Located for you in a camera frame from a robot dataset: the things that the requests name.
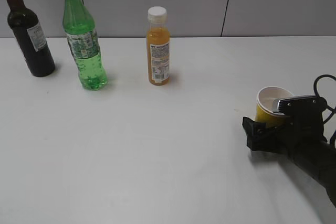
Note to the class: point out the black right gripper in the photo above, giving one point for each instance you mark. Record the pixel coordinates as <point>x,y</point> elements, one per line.
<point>313,154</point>

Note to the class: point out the green sprite plastic bottle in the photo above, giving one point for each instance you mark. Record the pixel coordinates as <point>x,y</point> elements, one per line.
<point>82,39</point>

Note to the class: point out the orange juice bottle white cap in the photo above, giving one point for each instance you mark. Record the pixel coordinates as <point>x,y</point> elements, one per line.
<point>158,46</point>

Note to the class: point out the yellow paper cup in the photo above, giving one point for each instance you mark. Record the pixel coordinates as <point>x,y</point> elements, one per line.
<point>264,112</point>

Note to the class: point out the dark red wine bottle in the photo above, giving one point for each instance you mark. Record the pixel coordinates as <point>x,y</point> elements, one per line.
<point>29,35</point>

